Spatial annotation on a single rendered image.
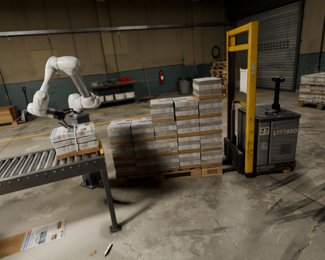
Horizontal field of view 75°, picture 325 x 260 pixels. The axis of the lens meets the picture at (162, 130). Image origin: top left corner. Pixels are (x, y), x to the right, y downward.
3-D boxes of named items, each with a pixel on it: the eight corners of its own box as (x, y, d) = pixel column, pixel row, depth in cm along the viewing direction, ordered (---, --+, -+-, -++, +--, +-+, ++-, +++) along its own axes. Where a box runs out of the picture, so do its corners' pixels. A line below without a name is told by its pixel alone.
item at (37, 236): (65, 219, 235) (65, 218, 235) (64, 237, 210) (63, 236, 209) (28, 230, 224) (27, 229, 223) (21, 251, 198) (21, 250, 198)
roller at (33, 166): (42, 156, 218) (41, 151, 216) (33, 177, 175) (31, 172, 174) (36, 157, 216) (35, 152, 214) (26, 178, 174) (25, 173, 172)
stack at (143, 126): (121, 172, 326) (112, 120, 300) (196, 163, 328) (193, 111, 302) (117, 185, 289) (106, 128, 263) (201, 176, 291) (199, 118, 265)
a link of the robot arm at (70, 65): (86, 101, 279) (102, 100, 278) (84, 111, 271) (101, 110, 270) (57, 53, 214) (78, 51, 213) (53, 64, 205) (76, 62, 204)
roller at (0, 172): (13, 162, 210) (11, 158, 208) (-4, 185, 167) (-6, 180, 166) (7, 163, 208) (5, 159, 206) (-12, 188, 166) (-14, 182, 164)
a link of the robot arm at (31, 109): (45, 119, 192) (46, 112, 182) (25, 115, 186) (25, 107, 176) (48, 110, 198) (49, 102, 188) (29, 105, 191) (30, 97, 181)
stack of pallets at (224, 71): (233, 90, 952) (234, 59, 911) (250, 92, 869) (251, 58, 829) (209, 94, 902) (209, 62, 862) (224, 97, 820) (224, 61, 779)
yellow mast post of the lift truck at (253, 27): (243, 169, 280) (247, 23, 226) (249, 168, 280) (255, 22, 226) (246, 173, 271) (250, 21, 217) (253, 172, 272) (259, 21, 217)
